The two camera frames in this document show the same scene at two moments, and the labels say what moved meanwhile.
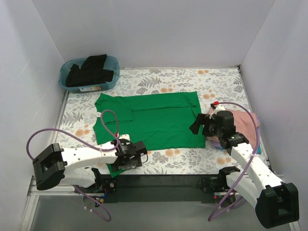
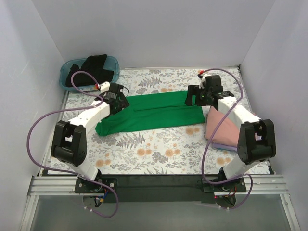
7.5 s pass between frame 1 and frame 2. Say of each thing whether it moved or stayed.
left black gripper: moved
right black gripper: moved
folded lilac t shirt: stayed
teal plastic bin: stayed
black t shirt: stayed
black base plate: stayed
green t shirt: moved
